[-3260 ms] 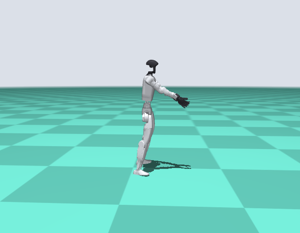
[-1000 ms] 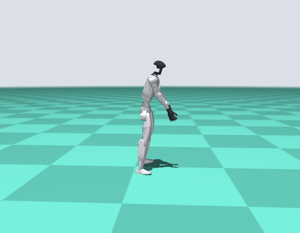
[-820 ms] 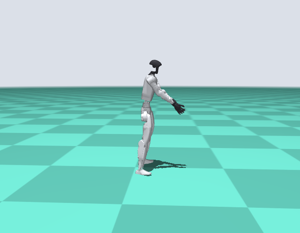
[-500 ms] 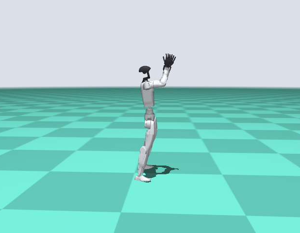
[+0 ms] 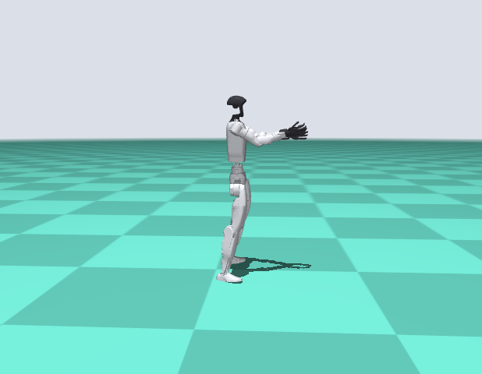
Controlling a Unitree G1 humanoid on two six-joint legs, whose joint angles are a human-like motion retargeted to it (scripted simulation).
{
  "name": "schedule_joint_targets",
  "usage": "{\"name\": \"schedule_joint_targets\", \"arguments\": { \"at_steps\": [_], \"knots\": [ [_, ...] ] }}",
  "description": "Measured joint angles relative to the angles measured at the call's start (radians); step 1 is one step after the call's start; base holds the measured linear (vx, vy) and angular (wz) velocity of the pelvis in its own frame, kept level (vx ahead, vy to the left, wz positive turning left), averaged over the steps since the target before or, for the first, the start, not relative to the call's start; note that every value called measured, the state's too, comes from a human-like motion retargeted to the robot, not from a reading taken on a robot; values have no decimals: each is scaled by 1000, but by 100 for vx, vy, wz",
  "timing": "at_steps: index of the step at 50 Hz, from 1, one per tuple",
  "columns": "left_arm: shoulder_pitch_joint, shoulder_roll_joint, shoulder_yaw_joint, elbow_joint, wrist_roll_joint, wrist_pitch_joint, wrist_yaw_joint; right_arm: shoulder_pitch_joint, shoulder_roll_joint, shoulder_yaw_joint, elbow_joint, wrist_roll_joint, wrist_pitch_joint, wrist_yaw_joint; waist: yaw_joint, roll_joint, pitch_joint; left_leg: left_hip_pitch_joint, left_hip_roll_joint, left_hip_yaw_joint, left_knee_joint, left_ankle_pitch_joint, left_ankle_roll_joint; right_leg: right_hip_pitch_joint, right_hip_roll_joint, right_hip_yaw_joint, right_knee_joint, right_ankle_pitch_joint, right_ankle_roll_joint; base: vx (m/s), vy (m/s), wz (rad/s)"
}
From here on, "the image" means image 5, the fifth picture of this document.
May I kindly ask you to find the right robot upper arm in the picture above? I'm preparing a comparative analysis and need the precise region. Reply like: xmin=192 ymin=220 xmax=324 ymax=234
xmin=229 ymin=122 xmax=263 ymax=147

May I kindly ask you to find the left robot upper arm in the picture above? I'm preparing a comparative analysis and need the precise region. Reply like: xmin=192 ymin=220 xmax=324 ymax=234
xmin=243 ymin=123 xmax=266 ymax=138

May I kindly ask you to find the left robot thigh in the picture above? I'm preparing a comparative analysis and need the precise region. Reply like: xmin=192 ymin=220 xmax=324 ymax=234
xmin=231 ymin=179 xmax=251 ymax=225

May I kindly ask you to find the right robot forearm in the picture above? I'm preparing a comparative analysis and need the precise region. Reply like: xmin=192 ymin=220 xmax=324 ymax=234
xmin=257 ymin=131 xmax=285 ymax=145

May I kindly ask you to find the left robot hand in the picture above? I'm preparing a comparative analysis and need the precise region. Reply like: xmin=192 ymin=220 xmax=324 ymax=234
xmin=284 ymin=125 xmax=308 ymax=139

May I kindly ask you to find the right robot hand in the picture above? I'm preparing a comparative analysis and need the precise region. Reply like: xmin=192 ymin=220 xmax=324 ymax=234
xmin=279 ymin=122 xmax=307 ymax=138

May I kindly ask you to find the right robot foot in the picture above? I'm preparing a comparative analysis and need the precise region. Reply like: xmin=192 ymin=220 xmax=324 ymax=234
xmin=216 ymin=273 xmax=243 ymax=282

